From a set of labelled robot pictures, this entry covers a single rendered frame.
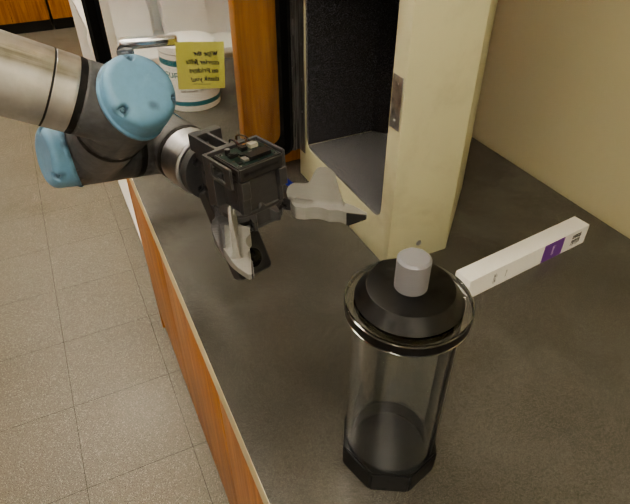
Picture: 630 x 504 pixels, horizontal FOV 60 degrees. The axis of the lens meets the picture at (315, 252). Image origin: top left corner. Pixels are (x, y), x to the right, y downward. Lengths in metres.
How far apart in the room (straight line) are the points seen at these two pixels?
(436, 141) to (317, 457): 0.43
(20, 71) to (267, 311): 0.42
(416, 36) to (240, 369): 0.45
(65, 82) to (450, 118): 0.47
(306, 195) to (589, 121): 0.61
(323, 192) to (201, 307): 0.29
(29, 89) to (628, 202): 0.89
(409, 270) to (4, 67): 0.38
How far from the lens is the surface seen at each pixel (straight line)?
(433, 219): 0.85
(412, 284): 0.44
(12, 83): 0.56
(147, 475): 1.77
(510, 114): 1.21
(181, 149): 0.67
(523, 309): 0.83
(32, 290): 2.48
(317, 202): 0.61
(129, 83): 0.56
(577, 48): 1.09
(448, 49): 0.73
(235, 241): 0.53
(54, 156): 0.68
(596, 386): 0.77
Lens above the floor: 1.48
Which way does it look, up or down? 38 degrees down
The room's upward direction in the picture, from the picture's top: straight up
